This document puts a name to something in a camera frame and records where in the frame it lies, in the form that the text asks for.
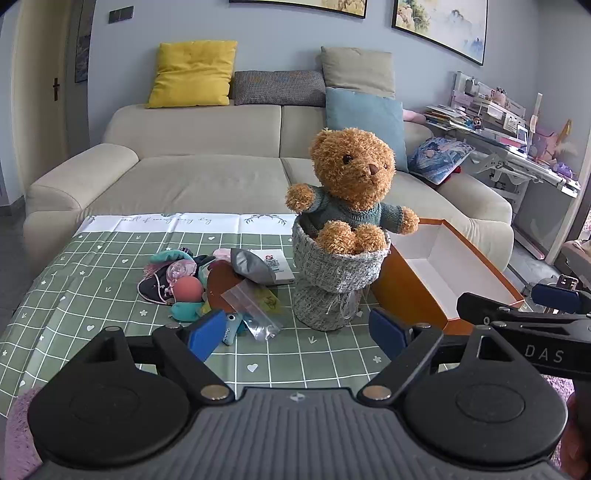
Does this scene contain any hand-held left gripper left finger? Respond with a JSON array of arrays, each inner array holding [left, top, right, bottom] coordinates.
[[89, 310, 235, 401]]

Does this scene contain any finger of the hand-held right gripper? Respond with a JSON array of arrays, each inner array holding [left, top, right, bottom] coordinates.
[[456, 292, 591, 331], [531, 274, 591, 317]]

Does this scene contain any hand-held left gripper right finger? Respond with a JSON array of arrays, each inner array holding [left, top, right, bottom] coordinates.
[[356, 307, 513, 401]]

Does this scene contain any teal plush pouch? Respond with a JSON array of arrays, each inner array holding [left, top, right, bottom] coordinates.
[[150, 249, 250, 347]]

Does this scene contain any pink sponge ball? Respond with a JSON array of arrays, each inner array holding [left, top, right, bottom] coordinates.
[[172, 276, 205, 304]]

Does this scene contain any orange cardboard box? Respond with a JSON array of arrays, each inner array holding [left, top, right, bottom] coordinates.
[[370, 218, 526, 335]]

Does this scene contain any dark pouch with pink tassel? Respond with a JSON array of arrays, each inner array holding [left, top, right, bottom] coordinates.
[[137, 261, 218, 306]]

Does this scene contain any silver foil bag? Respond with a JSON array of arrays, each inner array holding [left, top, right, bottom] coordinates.
[[229, 248, 278, 284]]

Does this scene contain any white printed card box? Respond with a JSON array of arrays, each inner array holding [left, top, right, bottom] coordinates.
[[249, 249, 296, 285]]

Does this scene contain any brown flat pad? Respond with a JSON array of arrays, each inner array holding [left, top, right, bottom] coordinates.
[[205, 261, 252, 315]]

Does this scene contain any clear zip bag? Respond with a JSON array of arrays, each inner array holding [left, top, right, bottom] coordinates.
[[221, 281, 283, 342]]

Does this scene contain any grey knitted basket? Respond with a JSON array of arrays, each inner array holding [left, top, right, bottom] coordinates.
[[292, 215, 392, 332]]

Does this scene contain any green checked tablecloth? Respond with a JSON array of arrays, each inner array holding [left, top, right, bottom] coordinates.
[[0, 212, 573, 421]]

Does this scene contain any white study desk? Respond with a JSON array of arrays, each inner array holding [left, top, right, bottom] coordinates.
[[425, 71, 583, 261]]

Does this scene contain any beige sofa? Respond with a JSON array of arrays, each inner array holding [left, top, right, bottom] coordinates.
[[23, 104, 515, 278]]

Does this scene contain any purple plush bag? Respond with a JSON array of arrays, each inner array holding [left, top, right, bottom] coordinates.
[[526, 120, 578, 181]]

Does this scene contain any printed figure pillow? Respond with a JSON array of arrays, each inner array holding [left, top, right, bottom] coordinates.
[[407, 137, 475, 185]]

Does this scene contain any brown teddy bear green sweater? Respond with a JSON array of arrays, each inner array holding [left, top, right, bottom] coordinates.
[[285, 128, 421, 256]]

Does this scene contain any pile of books and papers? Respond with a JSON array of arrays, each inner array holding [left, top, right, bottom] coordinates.
[[425, 105, 469, 134]]

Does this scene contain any white desktop shelf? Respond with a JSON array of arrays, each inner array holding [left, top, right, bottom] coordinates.
[[452, 71, 527, 134]]

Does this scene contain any purple fleece clothing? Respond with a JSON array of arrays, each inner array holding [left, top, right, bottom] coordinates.
[[0, 387, 44, 480]]

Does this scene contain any blue pillow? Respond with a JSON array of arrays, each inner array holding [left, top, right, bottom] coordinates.
[[325, 87, 409, 174]]

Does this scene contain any grey checked pillow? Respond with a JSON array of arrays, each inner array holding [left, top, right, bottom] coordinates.
[[232, 70, 328, 108]]

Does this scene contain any yellow pillow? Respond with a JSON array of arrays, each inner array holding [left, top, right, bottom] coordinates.
[[147, 41, 238, 109]]

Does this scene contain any beige pillow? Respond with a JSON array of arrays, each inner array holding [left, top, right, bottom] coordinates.
[[320, 46, 396, 99]]

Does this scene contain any cream door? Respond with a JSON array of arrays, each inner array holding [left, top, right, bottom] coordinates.
[[13, 0, 72, 206]]

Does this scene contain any framed landscape painting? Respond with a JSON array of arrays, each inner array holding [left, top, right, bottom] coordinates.
[[229, 0, 368, 19], [392, 0, 489, 66]]

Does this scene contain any dark wall poster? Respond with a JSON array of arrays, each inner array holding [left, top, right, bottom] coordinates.
[[75, 0, 95, 84]]

